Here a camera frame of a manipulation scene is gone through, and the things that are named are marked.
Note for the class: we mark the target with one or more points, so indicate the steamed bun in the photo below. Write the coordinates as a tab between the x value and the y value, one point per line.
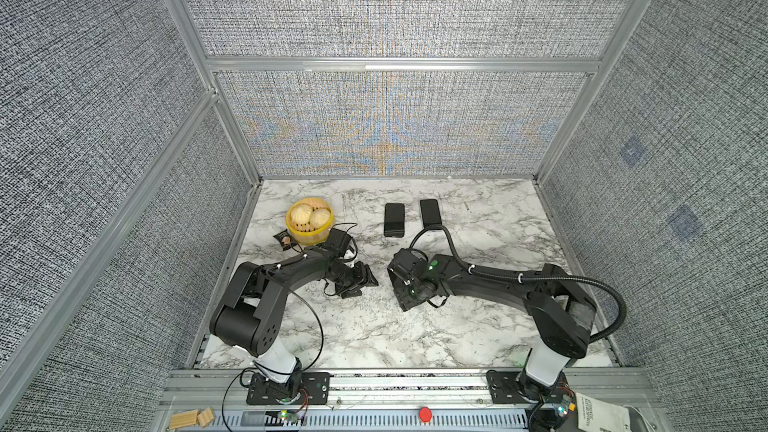
319	218
300	213

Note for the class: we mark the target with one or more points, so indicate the left steamed bun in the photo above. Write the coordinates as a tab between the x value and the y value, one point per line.
300	213

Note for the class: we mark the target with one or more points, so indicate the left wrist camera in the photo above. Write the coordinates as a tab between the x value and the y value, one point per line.
338	242

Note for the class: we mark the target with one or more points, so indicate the yellow bamboo steamer basket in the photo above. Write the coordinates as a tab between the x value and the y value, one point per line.
306	235

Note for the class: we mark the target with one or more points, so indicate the red emergency button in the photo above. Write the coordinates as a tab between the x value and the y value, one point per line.
425	415

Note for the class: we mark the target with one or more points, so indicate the wooden blocks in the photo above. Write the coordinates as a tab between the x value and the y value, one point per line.
201	418

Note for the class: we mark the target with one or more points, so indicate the small dark snack packet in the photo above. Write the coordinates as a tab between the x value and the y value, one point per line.
285	240

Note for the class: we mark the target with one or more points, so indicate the light blue phone case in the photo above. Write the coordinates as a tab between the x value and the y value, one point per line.
431	225

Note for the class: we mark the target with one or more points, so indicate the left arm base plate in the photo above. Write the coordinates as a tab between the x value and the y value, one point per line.
311	388

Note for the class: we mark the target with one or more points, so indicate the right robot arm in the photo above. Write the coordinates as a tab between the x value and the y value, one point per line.
562	311

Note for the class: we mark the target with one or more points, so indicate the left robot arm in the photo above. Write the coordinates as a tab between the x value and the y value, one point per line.
250	312

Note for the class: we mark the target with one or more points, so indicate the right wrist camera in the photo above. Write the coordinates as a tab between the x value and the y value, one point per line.
408	264

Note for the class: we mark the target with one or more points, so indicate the aluminium front rail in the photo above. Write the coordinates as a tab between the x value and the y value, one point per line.
390	400

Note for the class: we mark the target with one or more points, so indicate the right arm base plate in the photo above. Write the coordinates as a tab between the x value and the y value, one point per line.
505	389

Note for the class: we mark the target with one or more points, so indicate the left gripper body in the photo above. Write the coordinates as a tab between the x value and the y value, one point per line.
350	278

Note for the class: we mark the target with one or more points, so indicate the right steamed bun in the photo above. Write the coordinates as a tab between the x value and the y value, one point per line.
319	218

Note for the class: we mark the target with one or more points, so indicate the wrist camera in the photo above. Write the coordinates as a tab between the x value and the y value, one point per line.
338	242
408	264

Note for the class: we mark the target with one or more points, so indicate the black phone case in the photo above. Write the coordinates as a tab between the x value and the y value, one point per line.
394	234
409	294

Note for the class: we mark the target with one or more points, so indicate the white paper label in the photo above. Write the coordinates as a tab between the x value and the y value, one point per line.
598	416

